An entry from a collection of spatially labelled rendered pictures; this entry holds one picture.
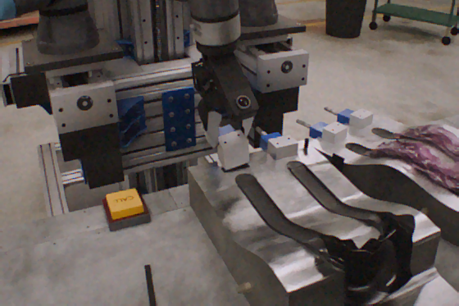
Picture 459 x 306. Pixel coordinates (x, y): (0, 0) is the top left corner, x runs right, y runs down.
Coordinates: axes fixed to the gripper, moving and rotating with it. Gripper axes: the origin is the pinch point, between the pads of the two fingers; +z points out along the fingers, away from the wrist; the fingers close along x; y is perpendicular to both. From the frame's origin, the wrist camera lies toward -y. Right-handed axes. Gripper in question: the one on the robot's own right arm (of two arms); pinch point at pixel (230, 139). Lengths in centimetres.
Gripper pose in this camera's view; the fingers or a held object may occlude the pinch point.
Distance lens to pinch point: 81.7
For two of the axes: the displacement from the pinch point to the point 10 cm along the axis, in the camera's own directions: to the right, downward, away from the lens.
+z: 0.7, 7.7, 6.3
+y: -4.1, -5.6, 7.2
